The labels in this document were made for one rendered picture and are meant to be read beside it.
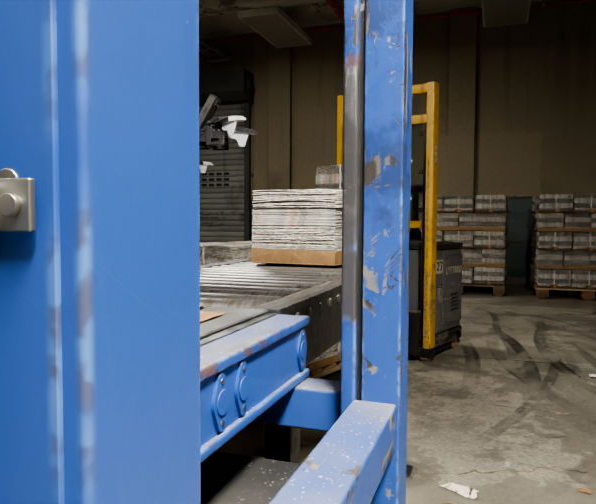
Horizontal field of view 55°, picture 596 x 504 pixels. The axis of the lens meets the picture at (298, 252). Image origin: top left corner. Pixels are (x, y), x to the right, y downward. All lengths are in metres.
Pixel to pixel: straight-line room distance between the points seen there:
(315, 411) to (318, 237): 0.95
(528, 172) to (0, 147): 9.26
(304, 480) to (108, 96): 0.44
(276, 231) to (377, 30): 1.08
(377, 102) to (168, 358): 0.59
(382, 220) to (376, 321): 0.13
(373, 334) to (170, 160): 0.58
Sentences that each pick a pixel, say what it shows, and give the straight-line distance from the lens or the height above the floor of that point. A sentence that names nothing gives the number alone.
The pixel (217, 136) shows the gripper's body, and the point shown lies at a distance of 1.82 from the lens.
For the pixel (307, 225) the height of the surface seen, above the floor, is 0.92.
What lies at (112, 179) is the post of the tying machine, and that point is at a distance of 0.19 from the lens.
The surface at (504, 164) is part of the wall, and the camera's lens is 9.40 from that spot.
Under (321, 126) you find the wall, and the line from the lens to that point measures 9.91.
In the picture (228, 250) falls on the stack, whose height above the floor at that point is 0.81.
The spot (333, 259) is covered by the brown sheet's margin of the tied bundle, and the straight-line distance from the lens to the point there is 1.70.
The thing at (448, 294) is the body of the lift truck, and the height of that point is 0.42.
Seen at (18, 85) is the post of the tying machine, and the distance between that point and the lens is 0.20.
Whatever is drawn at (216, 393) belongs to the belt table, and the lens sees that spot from 0.61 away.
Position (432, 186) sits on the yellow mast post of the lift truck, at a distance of 3.90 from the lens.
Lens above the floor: 0.94
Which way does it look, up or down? 3 degrees down
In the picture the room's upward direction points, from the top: straight up
